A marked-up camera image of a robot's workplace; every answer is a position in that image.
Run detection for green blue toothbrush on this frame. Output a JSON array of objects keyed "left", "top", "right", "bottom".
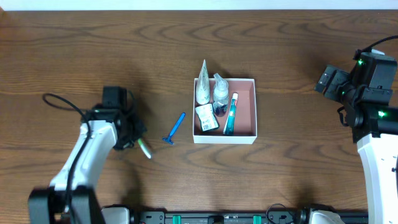
[{"left": 137, "top": 138, "right": 152, "bottom": 159}]

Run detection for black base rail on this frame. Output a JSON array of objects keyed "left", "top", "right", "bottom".
[{"left": 102, "top": 203, "right": 369, "bottom": 224}]

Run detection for white lotion tube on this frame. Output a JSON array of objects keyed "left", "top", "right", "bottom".
[{"left": 195, "top": 60, "right": 210, "bottom": 105}]

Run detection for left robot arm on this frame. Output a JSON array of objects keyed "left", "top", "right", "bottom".
[{"left": 28, "top": 104, "right": 146, "bottom": 223}]

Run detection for blue disposable razor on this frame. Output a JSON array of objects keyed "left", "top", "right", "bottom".
[{"left": 162, "top": 112, "right": 186, "bottom": 145}]

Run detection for left black cable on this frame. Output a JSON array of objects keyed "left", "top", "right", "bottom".
[{"left": 42, "top": 93, "right": 93, "bottom": 224}]

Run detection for right black cable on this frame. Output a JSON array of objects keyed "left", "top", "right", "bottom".
[{"left": 354, "top": 34, "right": 398, "bottom": 60}]

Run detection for green white wipes packet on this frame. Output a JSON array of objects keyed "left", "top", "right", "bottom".
[{"left": 195, "top": 103, "right": 219, "bottom": 132}]

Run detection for white pink cardboard box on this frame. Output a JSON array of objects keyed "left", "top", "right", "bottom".
[{"left": 192, "top": 78, "right": 257, "bottom": 144}]

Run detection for clear blue soap pump bottle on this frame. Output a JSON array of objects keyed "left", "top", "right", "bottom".
[{"left": 213, "top": 73, "right": 229, "bottom": 117}]

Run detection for teal toothpaste tube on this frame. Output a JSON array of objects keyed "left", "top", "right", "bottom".
[{"left": 223, "top": 93, "right": 238, "bottom": 136}]

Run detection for black cable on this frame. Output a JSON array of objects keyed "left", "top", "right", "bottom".
[
  {"left": 42, "top": 93, "right": 93, "bottom": 224},
  {"left": 354, "top": 34, "right": 398, "bottom": 60}
]

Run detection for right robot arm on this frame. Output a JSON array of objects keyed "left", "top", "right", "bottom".
[{"left": 314, "top": 49, "right": 397, "bottom": 223}]

